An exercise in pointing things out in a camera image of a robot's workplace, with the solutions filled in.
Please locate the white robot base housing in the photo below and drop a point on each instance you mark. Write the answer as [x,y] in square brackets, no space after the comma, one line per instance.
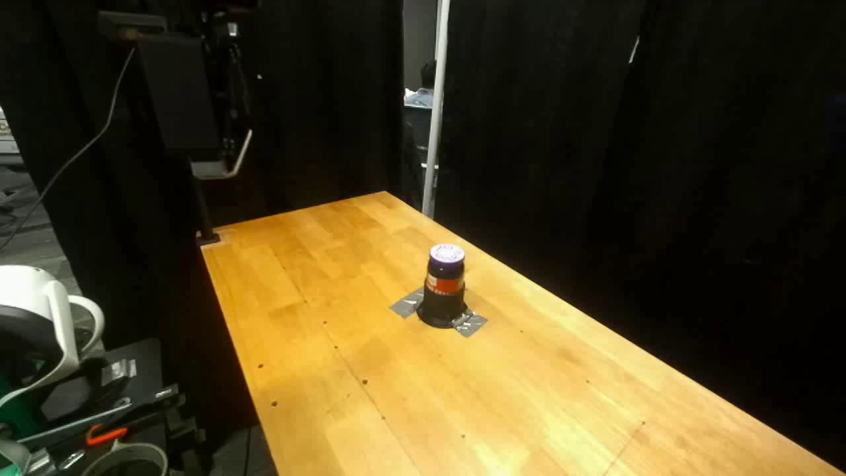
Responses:
[47,331]

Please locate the white vertical pole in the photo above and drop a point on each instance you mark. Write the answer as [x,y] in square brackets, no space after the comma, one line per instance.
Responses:
[437,108]

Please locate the black curtain backdrop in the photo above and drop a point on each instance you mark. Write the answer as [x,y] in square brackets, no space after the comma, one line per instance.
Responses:
[673,167]

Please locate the black equipment case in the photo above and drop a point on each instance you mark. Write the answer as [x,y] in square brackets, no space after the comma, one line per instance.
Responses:
[122,387]

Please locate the orange clip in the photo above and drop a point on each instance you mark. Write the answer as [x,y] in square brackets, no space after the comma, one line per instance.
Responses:
[98,437]

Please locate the grey duct tape strip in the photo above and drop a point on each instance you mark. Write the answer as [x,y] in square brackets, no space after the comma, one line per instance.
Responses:
[468,324]

